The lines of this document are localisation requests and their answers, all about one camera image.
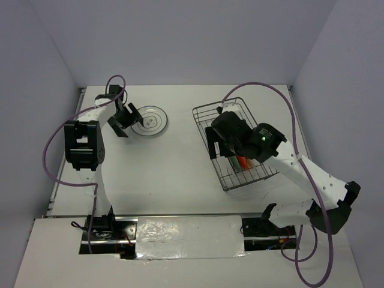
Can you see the metal mounting rail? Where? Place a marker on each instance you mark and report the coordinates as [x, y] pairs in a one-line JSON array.
[[122, 242]]

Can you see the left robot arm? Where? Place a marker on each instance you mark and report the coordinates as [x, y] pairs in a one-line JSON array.
[[86, 152]]

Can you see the orange plate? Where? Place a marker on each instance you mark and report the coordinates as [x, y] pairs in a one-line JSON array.
[[245, 164]]

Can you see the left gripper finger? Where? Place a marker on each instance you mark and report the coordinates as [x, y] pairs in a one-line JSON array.
[[135, 116], [117, 127]]

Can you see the white plate green rim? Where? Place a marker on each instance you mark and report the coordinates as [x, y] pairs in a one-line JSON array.
[[155, 121]]

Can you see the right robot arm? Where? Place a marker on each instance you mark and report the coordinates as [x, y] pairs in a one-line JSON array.
[[331, 199]]

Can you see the silver tape patch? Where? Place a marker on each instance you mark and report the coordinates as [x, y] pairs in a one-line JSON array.
[[205, 237]]

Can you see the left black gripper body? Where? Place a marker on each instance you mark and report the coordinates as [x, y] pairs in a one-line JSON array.
[[123, 117]]

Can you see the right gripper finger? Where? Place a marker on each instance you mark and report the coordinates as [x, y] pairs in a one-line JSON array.
[[211, 137], [226, 149]]

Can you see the metal wire dish rack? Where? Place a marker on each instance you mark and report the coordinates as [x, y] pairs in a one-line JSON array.
[[232, 171]]

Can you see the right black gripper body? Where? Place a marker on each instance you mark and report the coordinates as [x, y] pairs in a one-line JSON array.
[[235, 143]]

